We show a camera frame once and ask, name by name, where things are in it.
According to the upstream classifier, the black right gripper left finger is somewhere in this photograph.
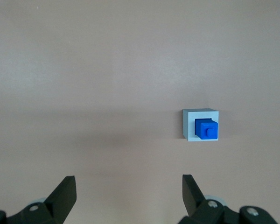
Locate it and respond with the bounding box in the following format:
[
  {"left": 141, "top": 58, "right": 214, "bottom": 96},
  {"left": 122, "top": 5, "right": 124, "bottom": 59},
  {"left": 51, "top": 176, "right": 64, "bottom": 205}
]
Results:
[{"left": 0, "top": 175, "right": 77, "bottom": 224}]

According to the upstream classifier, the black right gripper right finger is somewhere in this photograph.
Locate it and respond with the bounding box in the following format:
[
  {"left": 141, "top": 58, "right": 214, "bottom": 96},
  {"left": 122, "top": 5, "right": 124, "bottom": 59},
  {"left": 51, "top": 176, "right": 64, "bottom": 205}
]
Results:
[{"left": 178, "top": 174, "right": 277, "bottom": 224}]

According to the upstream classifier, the blue plastic part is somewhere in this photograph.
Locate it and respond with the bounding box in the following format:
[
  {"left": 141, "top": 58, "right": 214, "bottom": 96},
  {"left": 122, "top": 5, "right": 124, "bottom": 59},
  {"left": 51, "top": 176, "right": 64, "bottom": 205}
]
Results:
[{"left": 194, "top": 118, "right": 218, "bottom": 141}]

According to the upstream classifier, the gray square base block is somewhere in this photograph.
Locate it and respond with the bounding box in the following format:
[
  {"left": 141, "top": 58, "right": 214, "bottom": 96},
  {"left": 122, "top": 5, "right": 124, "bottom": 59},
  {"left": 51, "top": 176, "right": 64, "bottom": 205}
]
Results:
[{"left": 182, "top": 108, "right": 220, "bottom": 143}]

